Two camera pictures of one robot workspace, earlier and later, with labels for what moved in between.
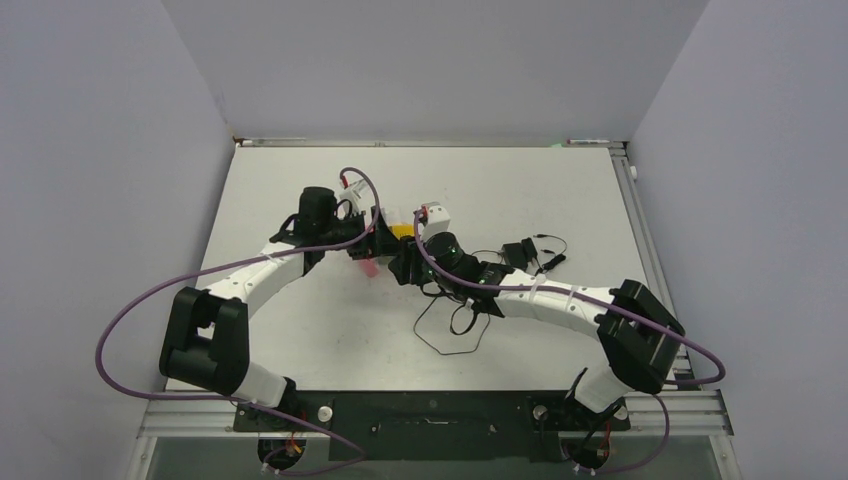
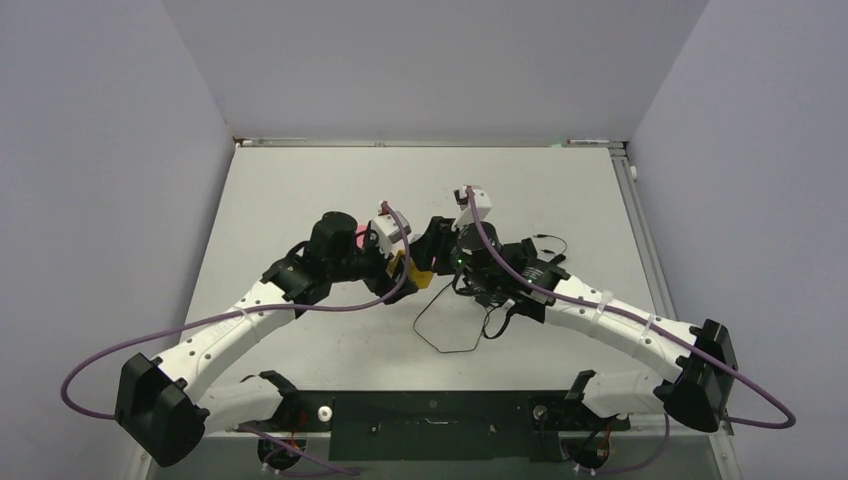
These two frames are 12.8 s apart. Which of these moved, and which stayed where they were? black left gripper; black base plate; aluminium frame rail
Moved: black left gripper
Stayed: aluminium frame rail; black base plate
